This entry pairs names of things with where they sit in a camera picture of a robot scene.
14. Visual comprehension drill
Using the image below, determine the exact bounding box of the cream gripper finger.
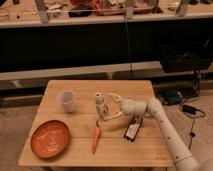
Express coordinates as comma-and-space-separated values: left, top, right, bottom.
108, 93, 122, 104
101, 111, 123, 121

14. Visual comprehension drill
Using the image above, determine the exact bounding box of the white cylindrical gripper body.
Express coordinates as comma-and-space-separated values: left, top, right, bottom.
120, 98, 147, 115

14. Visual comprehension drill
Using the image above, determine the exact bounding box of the small cream bottle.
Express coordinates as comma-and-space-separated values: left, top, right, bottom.
95, 92, 108, 118

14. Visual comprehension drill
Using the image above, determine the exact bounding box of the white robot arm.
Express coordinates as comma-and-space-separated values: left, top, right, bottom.
101, 93, 200, 171

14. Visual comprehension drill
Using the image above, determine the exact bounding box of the orange carrot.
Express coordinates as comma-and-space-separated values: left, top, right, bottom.
92, 121, 101, 154

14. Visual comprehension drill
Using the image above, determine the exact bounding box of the wooden table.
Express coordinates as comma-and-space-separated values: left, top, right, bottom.
19, 80, 172, 168

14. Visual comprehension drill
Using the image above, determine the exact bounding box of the teal black device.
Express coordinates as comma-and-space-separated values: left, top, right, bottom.
163, 89, 181, 105

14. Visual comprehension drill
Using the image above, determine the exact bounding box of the translucent plastic cup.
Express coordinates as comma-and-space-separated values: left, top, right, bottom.
57, 90, 75, 113

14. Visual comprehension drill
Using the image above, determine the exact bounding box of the black power adapter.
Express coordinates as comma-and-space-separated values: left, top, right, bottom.
182, 105, 196, 115

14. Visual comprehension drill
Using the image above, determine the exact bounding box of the black box on shelf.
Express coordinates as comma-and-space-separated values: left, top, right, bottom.
159, 43, 213, 73

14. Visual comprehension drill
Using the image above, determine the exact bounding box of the orange plate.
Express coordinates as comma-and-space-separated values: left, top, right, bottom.
30, 120, 70, 159

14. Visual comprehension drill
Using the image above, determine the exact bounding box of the black hanging cable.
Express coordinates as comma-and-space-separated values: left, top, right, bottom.
123, 0, 134, 80

